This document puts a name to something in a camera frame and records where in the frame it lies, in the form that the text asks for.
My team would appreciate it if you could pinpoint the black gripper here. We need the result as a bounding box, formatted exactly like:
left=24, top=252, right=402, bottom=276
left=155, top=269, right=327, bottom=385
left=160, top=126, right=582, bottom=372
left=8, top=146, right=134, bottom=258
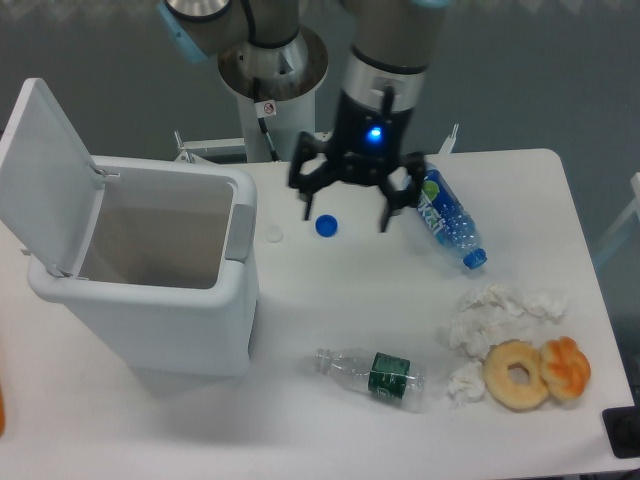
left=288, top=89, right=427, bottom=233

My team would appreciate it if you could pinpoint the blue labelled water bottle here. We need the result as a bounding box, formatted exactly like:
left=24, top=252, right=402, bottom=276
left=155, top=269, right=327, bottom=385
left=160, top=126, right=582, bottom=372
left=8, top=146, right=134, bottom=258
left=416, top=161, right=487, bottom=270

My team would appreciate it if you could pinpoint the white plastic trash can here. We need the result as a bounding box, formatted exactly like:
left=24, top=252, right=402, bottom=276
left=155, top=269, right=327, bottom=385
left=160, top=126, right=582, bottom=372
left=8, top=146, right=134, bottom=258
left=1, top=78, right=259, bottom=377

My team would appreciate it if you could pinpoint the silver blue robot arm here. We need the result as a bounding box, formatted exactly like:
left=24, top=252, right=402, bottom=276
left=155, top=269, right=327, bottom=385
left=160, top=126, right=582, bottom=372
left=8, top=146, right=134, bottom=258
left=157, top=1, right=447, bottom=224

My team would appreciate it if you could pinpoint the blue bottle cap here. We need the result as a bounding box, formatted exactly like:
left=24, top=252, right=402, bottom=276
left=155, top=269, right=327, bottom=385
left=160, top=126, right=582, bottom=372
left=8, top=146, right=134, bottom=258
left=315, top=214, right=339, bottom=238

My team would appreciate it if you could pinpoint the white bottle cap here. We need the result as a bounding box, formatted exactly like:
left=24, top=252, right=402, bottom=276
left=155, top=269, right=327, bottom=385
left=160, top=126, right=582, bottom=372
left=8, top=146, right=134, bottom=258
left=264, top=225, right=284, bottom=244

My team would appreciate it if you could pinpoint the large crumpled white tissue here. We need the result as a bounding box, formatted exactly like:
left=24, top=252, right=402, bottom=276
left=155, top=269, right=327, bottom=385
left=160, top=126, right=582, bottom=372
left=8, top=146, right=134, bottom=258
left=447, top=283, right=569, bottom=360

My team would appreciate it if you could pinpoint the clear green labelled bottle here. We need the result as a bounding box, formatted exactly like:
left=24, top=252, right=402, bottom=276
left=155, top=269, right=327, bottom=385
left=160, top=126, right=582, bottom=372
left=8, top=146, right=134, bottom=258
left=314, top=348, right=426, bottom=409

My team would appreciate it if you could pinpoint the small crumpled white tissue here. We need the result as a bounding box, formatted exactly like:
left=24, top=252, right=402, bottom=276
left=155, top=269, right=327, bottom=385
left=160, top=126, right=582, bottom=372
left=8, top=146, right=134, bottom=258
left=447, top=360, right=485, bottom=408

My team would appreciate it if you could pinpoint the orange twisted bread roll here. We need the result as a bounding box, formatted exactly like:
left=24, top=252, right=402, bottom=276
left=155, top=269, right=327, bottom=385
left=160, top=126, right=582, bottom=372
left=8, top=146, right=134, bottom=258
left=540, top=336, right=591, bottom=401

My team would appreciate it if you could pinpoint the black device at edge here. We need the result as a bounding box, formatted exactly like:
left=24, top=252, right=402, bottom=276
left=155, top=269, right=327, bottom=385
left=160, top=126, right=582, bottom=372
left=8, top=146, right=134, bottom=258
left=602, top=406, right=639, bottom=459

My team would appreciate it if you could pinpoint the orange object at edge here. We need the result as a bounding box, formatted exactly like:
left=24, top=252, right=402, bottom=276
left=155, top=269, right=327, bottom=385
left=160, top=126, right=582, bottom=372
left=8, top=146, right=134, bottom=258
left=0, top=387, right=6, bottom=437

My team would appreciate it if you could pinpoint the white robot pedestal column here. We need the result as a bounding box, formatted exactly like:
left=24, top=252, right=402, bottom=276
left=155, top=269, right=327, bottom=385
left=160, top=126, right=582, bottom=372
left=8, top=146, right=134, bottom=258
left=216, top=25, right=330, bottom=164

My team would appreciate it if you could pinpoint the white metal base frame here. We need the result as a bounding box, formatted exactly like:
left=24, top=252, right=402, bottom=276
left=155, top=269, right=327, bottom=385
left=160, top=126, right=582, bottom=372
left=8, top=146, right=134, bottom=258
left=173, top=123, right=459, bottom=164

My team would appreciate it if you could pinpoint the plain ring doughnut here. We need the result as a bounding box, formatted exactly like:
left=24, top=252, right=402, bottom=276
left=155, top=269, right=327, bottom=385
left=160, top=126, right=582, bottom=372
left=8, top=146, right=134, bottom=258
left=483, top=341, right=549, bottom=411

